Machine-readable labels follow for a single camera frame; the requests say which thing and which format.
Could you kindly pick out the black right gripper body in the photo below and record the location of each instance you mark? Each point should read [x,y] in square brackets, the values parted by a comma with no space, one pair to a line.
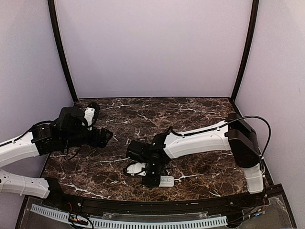
[155,180]

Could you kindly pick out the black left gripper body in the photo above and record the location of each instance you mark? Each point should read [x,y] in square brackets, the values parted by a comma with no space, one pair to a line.
[94,140]

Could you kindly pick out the white remote control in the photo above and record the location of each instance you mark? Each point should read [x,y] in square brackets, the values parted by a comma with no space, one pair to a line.
[166,181]

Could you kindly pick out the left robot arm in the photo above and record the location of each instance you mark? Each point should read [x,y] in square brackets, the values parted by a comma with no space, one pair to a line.
[73,128]

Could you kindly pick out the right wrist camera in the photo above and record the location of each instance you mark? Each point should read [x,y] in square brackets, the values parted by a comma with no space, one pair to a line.
[126,173]

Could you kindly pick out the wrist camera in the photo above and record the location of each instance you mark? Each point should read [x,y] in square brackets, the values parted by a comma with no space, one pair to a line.
[93,110]
[126,173]

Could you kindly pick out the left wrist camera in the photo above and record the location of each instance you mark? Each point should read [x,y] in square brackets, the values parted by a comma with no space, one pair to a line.
[93,110]

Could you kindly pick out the black front table rail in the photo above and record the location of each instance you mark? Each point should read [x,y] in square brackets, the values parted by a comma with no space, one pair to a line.
[95,206]

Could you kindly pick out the white slotted cable duct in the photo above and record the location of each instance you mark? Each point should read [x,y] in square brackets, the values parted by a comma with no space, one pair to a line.
[130,221]

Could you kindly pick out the black left corner post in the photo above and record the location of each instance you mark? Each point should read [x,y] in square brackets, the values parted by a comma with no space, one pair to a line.
[60,49]

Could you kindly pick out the black corner post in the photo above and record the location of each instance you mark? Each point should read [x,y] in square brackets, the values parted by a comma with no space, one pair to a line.
[60,49]
[246,51]

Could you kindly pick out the black right corner post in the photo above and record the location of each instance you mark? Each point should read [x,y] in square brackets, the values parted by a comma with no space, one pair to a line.
[246,51]

